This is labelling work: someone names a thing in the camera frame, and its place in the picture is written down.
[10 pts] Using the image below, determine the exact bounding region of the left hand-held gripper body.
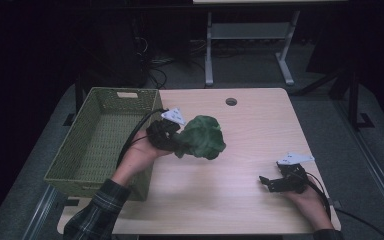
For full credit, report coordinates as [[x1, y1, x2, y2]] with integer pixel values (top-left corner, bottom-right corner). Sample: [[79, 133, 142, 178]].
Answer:
[[145, 107, 187, 151]]

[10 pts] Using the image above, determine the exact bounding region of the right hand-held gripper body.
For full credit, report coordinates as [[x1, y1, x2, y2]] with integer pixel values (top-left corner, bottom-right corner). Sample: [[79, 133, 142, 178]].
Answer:
[[274, 152, 315, 194]]

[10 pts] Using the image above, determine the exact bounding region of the green plush pet garment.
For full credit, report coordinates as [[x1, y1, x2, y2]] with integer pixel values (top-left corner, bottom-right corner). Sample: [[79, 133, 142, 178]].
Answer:
[[172, 114, 227, 160]]

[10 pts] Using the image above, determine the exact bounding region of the green woven basket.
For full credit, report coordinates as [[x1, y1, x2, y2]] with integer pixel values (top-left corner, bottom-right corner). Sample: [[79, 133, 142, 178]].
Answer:
[[43, 86, 165, 202]]

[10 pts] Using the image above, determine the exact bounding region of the person's left hand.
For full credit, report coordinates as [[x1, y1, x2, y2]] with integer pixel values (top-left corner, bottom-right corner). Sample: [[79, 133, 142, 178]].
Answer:
[[123, 130, 174, 176]]

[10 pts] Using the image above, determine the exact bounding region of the person's right hand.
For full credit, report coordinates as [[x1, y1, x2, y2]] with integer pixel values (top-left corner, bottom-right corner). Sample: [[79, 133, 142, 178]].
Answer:
[[281, 186, 334, 232]]

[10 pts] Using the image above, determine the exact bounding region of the dark computer tower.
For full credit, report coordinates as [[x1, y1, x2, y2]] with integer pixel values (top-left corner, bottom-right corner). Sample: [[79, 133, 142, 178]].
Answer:
[[79, 13, 148, 89]]

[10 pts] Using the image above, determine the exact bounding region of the black metal stand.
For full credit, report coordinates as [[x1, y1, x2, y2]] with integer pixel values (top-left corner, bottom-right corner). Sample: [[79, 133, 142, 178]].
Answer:
[[345, 68, 376, 132]]

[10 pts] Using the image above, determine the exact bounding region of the right hand-held gripper cable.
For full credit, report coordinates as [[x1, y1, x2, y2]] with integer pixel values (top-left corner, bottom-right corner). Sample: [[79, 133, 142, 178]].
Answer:
[[304, 171, 333, 221]]

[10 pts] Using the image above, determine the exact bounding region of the bundle of black cables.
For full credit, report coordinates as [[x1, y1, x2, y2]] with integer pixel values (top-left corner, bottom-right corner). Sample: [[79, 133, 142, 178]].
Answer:
[[139, 36, 208, 89]]

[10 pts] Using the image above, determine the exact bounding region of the thin black cable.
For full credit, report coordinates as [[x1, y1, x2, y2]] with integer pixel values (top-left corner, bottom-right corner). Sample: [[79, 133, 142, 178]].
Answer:
[[334, 208, 384, 240]]

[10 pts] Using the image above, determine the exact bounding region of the aluminium rail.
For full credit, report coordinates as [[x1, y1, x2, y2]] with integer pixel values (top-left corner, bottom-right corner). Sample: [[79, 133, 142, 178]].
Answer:
[[333, 99, 384, 231], [21, 184, 59, 240]]

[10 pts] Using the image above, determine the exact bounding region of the grey metal desk frame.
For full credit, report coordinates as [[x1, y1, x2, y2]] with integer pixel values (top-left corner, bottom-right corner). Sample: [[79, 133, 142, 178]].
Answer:
[[204, 9, 301, 87]]

